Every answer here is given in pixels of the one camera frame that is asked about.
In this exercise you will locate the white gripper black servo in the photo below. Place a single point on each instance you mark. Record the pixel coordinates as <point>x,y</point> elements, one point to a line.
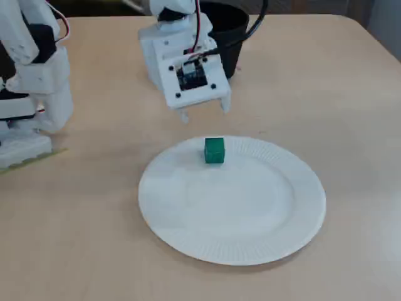
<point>150,67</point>

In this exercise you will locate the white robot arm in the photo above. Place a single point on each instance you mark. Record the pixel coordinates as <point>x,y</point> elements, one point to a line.
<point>40,75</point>

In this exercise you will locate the black pot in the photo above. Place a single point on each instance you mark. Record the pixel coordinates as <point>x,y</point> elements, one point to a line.
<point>232,40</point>

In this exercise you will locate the white paper plate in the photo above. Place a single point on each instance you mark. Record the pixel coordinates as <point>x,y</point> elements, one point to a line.
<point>232,213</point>

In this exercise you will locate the green block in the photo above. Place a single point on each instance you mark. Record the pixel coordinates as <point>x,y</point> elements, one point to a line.
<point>214,151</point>

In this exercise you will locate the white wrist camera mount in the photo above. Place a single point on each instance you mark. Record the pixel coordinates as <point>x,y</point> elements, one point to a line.
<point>216,94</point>

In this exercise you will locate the green base plate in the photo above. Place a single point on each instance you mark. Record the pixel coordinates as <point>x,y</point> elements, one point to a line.
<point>50,154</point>

